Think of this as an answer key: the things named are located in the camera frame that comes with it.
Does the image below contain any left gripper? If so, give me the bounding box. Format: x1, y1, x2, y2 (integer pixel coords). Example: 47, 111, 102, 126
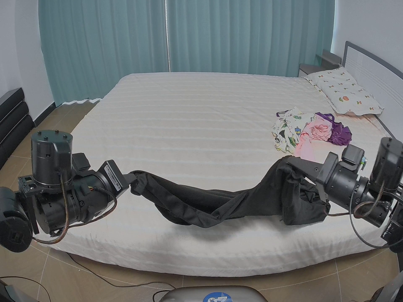
74, 160, 136, 225

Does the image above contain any grey bedside table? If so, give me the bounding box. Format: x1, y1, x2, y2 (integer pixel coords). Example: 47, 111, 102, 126
298, 50, 342, 78

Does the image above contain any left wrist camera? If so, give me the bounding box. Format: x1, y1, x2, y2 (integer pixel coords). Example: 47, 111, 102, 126
73, 152, 91, 172

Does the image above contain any black T-shirt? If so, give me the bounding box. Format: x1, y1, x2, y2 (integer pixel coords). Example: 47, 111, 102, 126
130, 155, 331, 229

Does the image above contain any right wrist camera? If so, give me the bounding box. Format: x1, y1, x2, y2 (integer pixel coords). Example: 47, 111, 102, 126
341, 145, 366, 173

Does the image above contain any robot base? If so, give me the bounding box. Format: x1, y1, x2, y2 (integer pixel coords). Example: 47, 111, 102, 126
164, 286, 263, 302

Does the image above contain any white printed garment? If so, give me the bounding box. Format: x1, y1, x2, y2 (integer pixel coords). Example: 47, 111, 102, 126
271, 106, 315, 155

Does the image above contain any purple garment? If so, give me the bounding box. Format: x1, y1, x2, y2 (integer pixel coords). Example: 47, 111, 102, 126
315, 112, 352, 145

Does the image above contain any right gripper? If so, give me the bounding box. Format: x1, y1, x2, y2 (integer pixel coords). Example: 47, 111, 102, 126
316, 151, 373, 212

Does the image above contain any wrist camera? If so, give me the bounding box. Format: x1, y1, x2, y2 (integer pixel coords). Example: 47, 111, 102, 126
341, 145, 366, 173
73, 152, 91, 172

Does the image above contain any white printed pillow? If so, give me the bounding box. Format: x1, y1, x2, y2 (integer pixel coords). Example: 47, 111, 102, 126
304, 67, 385, 116

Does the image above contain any bed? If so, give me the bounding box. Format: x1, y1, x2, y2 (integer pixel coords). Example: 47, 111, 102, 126
31, 41, 403, 277

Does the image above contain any black chest of drawers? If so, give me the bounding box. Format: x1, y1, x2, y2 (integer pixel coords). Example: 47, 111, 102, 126
0, 87, 33, 169

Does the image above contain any black cable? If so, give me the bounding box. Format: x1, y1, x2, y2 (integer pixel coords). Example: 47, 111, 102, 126
64, 252, 177, 302

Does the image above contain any pink garment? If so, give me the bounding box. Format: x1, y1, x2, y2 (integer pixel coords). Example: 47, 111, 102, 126
294, 120, 334, 163

